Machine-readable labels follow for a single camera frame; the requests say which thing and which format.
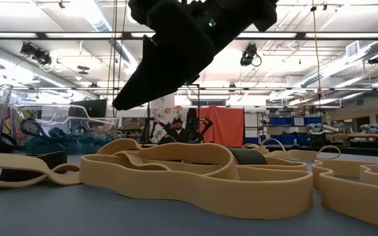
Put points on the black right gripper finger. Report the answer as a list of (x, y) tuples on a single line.
[(156, 82)]

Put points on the teal rubber band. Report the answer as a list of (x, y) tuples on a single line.
[(77, 129), (54, 144), (23, 126)]

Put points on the black rubber band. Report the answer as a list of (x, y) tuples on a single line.
[(51, 159), (248, 157), (7, 141)]

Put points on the black background robot arm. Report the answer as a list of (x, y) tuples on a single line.
[(205, 126)]

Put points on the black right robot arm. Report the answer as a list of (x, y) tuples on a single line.
[(267, 13)]

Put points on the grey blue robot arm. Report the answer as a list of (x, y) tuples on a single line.
[(374, 127), (323, 128)]

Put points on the floral cloth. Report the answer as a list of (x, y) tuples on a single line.
[(162, 113)]

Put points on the person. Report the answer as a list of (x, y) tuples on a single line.
[(177, 134)]

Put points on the black monitor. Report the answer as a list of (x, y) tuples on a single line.
[(90, 106)]

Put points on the black ceiling disc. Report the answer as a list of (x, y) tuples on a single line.
[(83, 68)]

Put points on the orange fabric panel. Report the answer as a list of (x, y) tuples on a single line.
[(225, 128)]

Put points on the black ceiling-mounted device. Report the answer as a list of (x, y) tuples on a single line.
[(39, 57)]

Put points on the shelf with blue bins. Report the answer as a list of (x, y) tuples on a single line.
[(284, 121)]

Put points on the black ceiling speaker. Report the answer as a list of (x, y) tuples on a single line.
[(375, 60)]

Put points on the wooden workbench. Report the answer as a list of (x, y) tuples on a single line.
[(372, 135)]

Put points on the black ceiling camera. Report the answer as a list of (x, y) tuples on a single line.
[(248, 54)]

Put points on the black overhead frame beam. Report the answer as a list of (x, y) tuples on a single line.
[(77, 35)]

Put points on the thin black frame beam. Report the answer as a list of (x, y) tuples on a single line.
[(307, 88)]

